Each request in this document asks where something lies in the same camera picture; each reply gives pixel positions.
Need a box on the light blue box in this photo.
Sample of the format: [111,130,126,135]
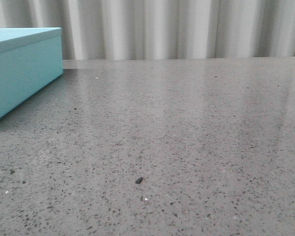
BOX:
[0,28,63,118]

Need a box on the white pleated curtain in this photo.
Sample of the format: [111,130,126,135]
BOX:
[0,0,295,60]

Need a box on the small black debris chip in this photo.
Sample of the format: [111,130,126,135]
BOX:
[135,177,144,184]

